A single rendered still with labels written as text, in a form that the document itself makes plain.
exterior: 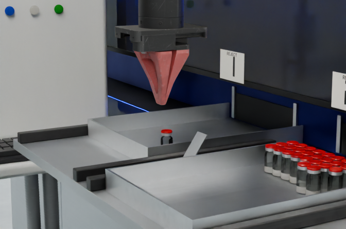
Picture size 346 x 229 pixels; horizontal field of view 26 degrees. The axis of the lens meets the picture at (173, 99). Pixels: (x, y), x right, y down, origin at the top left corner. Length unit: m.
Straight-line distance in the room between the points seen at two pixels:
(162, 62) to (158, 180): 0.34
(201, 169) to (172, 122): 0.37
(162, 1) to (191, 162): 0.40
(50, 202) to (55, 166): 0.72
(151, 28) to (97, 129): 0.58
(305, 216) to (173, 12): 0.33
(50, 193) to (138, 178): 0.85
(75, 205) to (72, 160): 1.03
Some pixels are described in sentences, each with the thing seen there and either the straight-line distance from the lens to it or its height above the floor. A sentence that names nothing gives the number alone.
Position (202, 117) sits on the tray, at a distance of 1.64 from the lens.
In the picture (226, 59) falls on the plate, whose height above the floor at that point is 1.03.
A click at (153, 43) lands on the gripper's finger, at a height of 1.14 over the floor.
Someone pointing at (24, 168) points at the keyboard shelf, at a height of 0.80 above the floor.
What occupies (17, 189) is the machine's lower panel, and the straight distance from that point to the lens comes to 2.94.
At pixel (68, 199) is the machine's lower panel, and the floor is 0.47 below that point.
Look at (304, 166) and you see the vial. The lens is 1.15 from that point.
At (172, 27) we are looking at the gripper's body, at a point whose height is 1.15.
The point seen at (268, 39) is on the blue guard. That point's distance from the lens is 1.41.
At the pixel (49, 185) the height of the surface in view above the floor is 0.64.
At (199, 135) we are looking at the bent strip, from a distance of 1.29.
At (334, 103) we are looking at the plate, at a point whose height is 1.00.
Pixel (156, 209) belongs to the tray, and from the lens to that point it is 1.03.
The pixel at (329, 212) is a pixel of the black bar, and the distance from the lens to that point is 1.06.
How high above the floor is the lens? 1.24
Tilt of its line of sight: 11 degrees down
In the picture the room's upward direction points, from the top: straight up
